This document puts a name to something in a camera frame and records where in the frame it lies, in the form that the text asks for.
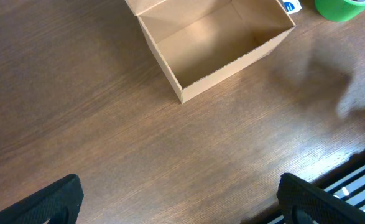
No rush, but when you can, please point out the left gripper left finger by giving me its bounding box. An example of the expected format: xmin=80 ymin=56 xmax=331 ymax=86
xmin=0 ymin=174 xmax=84 ymax=224

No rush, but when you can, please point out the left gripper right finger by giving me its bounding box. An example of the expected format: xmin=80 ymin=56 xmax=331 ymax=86
xmin=277 ymin=173 xmax=365 ymax=224

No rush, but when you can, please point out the green tape roll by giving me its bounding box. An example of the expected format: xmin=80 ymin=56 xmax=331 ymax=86
xmin=314 ymin=0 xmax=365 ymax=22

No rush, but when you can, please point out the brown cardboard box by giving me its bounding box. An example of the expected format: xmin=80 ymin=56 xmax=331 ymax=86
xmin=126 ymin=0 xmax=296 ymax=103

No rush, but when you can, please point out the white blue staples box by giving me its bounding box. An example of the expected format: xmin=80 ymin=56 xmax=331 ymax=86
xmin=282 ymin=0 xmax=302 ymax=14

